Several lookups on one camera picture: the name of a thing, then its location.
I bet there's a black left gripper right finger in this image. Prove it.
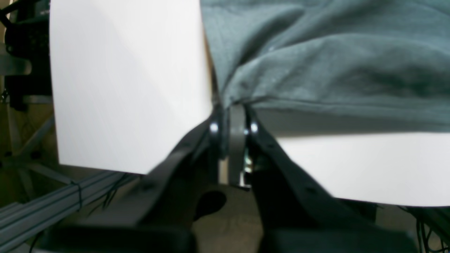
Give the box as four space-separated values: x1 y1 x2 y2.
229 105 417 253

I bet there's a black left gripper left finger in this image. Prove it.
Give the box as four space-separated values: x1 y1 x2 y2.
41 106 223 253

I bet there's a dark grey t-shirt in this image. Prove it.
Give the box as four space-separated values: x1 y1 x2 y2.
200 0 450 132

